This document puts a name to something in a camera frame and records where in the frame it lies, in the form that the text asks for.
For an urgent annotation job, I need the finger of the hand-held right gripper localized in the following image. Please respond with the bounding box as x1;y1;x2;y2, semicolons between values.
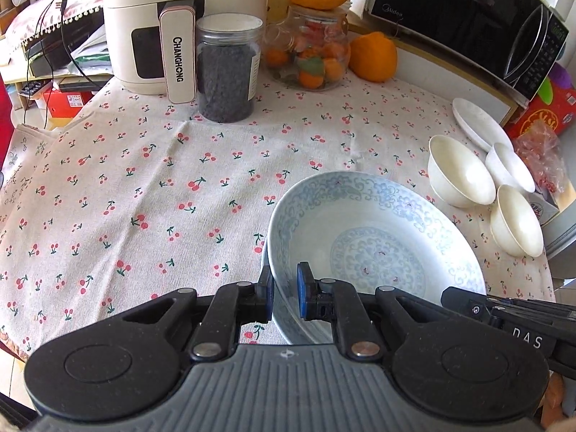
441;286;494;325

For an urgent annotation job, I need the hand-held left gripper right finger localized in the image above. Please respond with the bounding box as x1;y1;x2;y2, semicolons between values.
296;262;446;363

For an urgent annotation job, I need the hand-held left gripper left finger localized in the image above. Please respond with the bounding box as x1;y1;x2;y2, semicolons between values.
122;265;274;363

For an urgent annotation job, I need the blue patterned porcelain bowl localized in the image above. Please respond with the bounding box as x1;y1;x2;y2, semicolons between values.
266;171;487;346

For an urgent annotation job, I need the white bowl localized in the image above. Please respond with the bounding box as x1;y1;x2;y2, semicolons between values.
485;143;536;194
427;135;497;208
490;184;545;257

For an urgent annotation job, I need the white plate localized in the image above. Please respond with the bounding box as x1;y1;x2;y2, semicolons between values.
452;98;514;153

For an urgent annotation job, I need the plastic bag of oranges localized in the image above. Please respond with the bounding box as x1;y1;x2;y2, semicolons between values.
513;121;568;199

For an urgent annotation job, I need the cherry print tablecloth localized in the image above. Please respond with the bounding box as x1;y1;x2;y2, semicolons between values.
0;65;556;361

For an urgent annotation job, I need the red gift box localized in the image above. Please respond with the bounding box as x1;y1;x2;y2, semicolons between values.
506;83;576;145

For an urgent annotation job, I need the clear jar of dark grains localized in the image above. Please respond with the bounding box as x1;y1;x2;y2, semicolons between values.
195;13;265;123

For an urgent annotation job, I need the white wood-trimmed cabinet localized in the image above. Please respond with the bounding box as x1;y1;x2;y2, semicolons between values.
346;22;529;124

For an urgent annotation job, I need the glass jar of small oranges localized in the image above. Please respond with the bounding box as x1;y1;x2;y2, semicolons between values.
263;4;352;92

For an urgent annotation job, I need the green and purple plastic object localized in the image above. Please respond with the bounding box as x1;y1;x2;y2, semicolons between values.
537;63;576;102

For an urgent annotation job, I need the red cardboard box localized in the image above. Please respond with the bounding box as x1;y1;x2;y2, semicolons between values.
42;87;97;131

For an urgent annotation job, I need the floral under tablecloth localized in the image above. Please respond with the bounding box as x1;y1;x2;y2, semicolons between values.
0;123;64;217

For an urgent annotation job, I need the black microwave oven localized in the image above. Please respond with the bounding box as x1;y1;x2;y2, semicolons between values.
364;0;570;102

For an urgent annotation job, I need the black flat device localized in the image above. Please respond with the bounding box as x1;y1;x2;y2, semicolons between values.
27;9;106;77

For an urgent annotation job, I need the cream air fryer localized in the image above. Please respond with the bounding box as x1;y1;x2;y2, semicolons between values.
103;0;208;104

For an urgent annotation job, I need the pink printed cushion cover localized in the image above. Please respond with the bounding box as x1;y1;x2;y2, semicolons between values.
4;0;105;50

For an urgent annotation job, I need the black cable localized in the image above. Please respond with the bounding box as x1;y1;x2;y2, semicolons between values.
24;0;109;131

